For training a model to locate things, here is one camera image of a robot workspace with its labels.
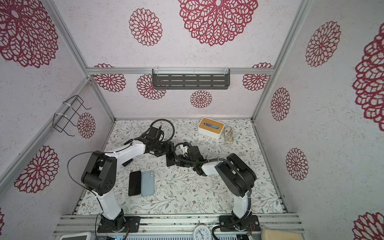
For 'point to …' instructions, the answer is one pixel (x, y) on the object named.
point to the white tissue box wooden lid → (210, 127)
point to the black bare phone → (134, 183)
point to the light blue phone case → (147, 183)
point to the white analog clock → (202, 232)
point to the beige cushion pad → (276, 234)
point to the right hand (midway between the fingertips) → (171, 158)
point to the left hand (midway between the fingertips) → (171, 152)
